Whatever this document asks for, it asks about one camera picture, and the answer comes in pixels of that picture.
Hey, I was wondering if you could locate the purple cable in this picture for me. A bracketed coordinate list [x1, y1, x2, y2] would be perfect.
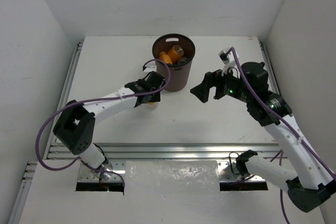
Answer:
[35, 58, 173, 185]
[224, 47, 336, 224]

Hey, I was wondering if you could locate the clear bottle black cap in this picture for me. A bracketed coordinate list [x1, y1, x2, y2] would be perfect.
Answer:
[176, 57, 189, 65]

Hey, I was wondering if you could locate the dark brown plastic bin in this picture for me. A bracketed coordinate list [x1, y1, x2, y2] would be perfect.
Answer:
[152, 34, 195, 92]

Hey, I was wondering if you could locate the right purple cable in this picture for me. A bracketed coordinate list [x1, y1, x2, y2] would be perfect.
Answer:
[224, 47, 336, 224]

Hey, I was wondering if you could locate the white foam cover sheet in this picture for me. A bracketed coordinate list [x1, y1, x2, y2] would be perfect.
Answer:
[124, 161, 220, 197]

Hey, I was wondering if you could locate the clear bottle yellow cap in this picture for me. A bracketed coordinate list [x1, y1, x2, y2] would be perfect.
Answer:
[145, 102, 159, 111]

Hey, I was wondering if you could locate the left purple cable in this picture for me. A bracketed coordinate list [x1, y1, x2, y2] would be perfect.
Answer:
[35, 58, 173, 185]

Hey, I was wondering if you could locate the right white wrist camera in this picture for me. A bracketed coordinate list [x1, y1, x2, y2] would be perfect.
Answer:
[218, 47, 239, 76]

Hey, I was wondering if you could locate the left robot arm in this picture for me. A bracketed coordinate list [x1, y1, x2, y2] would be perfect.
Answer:
[53, 71, 165, 173]

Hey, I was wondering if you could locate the aluminium table frame rail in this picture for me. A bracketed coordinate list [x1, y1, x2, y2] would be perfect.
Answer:
[11, 36, 285, 223]

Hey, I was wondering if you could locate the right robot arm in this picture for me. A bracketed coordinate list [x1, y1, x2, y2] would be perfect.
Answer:
[190, 62, 335, 212]

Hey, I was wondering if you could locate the orange bottle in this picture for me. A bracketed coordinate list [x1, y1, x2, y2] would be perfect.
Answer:
[159, 51, 173, 65]
[167, 45, 184, 63]

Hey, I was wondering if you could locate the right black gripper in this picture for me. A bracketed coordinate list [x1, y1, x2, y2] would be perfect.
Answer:
[191, 61, 252, 102]

